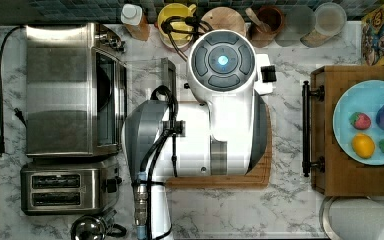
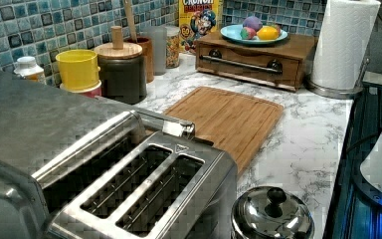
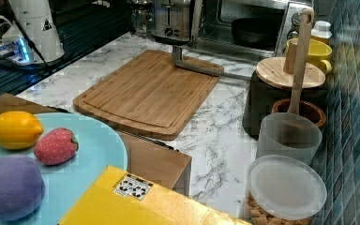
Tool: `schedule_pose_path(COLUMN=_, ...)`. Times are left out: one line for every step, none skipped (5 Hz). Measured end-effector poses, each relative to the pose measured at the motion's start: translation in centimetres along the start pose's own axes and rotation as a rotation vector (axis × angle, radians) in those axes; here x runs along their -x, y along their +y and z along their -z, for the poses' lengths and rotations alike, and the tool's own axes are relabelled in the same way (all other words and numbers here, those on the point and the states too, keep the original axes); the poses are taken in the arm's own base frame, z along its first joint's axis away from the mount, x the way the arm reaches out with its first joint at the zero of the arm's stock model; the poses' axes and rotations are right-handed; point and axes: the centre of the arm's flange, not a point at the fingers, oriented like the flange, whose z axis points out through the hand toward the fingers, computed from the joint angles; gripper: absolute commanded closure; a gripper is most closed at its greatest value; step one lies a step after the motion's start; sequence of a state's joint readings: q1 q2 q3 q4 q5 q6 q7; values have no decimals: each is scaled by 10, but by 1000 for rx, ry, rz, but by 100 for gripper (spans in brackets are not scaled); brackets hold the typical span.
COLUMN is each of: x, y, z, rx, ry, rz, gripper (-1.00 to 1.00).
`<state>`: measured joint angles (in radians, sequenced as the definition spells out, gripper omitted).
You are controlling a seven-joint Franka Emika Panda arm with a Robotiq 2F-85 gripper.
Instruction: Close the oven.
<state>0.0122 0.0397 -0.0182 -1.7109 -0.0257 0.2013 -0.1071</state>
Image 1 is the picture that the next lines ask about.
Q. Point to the wooden cutting board under robot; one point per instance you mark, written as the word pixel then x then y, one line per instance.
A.
pixel 257 178

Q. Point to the clear-lidded jar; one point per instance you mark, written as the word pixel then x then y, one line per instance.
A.
pixel 330 18

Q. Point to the brown cup with wooden spoon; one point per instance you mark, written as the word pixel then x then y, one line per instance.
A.
pixel 266 24

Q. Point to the stainless steel toaster oven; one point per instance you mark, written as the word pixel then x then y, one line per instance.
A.
pixel 75 91

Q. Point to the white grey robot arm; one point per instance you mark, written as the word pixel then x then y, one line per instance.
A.
pixel 222 132

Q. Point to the yellow toy lemon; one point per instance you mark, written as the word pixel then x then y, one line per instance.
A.
pixel 363 145

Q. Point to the white-capped bottle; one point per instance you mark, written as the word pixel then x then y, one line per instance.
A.
pixel 133 18

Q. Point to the wooden tray with black handle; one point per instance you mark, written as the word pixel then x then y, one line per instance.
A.
pixel 332 171

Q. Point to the shiny steel kettle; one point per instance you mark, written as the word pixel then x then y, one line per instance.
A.
pixel 97 227

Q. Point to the stainless steel two-slot toaster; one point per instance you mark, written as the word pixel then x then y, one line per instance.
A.
pixel 63 188

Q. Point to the glass oven door with handle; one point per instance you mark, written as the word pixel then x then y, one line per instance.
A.
pixel 143 76

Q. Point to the upper red toy strawberry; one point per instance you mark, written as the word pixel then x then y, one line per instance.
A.
pixel 360 121

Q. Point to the yellow mug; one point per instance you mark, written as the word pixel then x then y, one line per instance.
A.
pixel 181 31

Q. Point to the round wooden board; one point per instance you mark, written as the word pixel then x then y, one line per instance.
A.
pixel 225 18

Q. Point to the grey-lidded jar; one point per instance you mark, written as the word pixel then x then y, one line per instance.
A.
pixel 299 21

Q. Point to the white round sink basin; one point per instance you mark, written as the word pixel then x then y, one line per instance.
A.
pixel 352 219

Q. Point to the light blue plate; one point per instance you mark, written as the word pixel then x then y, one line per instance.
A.
pixel 366 97

